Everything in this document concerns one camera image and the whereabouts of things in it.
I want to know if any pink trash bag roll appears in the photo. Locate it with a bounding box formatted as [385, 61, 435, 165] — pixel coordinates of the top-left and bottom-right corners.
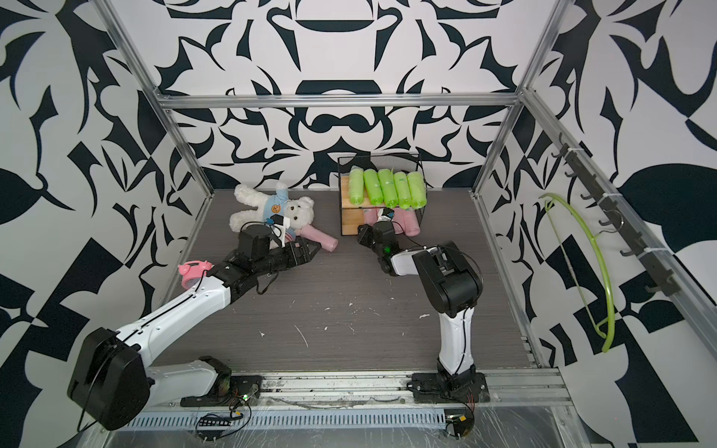
[363, 208, 380, 226]
[401, 209, 420, 237]
[392, 208, 406, 234]
[298, 225, 339, 252]

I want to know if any green trash bag roll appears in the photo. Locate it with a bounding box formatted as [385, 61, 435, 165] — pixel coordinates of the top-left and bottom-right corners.
[407, 171, 428, 209]
[393, 172, 412, 210]
[363, 169, 384, 206]
[348, 166, 364, 205]
[377, 169, 399, 208]

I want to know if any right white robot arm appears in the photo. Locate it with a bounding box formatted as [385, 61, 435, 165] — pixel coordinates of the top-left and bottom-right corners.
[357, 221, 484, 380]

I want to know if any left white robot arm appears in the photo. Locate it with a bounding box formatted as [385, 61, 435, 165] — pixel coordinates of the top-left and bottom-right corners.
[67, 225, 321, 430]

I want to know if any pink alarm clock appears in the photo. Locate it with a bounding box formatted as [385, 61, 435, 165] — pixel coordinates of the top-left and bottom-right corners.
[177, 261, 214, 289]

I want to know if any white teddy bear blue shirt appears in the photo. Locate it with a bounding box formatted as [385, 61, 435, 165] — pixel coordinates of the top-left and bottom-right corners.
[229, 182, 315, 233]

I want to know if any green plastic hanger hoop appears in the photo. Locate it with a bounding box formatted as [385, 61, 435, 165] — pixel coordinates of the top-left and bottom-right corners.
[540, 192, 616, 354]

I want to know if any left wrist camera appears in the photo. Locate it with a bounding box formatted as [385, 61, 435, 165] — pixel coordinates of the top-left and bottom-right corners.
[267, 215, 292, 246]

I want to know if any black wire wooden shelf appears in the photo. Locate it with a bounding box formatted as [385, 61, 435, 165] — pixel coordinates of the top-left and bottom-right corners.
[338, 151, 424, 236]

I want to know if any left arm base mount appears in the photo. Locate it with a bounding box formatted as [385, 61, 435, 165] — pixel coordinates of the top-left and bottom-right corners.
[180, 356, 263, 407]

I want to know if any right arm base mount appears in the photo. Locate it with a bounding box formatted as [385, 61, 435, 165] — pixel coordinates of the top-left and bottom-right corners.
[406, 365, 491, 404]

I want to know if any black wall hook rail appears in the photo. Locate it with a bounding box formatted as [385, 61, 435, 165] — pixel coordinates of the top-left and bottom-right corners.
[553, 136, 682, 297]

